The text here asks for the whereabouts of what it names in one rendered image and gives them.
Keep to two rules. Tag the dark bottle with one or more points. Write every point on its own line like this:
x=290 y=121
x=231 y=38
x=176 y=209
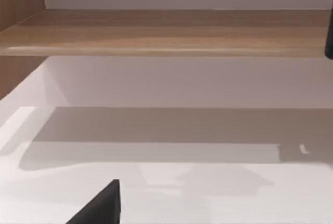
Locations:
x=330 y=34

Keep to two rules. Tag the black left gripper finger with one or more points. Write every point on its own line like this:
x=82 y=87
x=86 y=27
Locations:
x=106 y=205

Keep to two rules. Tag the wooden open shelf unit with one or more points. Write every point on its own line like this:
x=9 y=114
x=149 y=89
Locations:
x=130 y=37

